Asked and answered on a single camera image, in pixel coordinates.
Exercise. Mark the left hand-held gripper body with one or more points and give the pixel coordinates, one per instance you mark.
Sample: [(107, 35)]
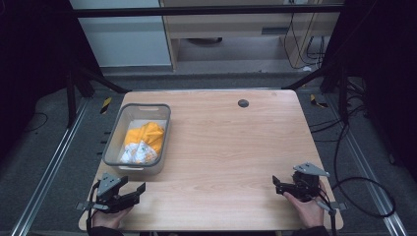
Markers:
[(108, 185)]

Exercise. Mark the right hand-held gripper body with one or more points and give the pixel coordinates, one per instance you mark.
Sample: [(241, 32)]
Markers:
[(305, 187)]

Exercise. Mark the grey plastic basket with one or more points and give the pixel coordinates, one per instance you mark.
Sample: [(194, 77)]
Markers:
[(119, 144)]

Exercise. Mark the orange and white garment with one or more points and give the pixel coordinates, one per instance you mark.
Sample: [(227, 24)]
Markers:
[(147, 139)]

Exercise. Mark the person's right hand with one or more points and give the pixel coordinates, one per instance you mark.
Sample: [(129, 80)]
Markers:
[(309, 213)]

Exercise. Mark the person's left hand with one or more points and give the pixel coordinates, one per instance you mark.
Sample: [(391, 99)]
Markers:
[(109, 219)]

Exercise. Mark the yellow black tape marker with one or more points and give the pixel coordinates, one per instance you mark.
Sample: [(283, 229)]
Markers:
[(105, 105), (316, 101)]

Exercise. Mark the black metal stand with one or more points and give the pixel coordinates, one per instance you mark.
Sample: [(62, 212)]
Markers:
[(70, 98), (342, 95)]

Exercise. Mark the white cabinet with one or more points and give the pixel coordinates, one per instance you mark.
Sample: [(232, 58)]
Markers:
[(124, 39)]

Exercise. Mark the light wooden desk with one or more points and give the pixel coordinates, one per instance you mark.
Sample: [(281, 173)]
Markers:
[(229, 28)]

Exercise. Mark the aluminium floor rail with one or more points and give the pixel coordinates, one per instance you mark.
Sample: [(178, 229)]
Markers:
[(49, 170), (364, 167)]

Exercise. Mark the black metal frame bar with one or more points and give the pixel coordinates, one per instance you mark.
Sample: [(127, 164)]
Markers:
[(196, 11)]

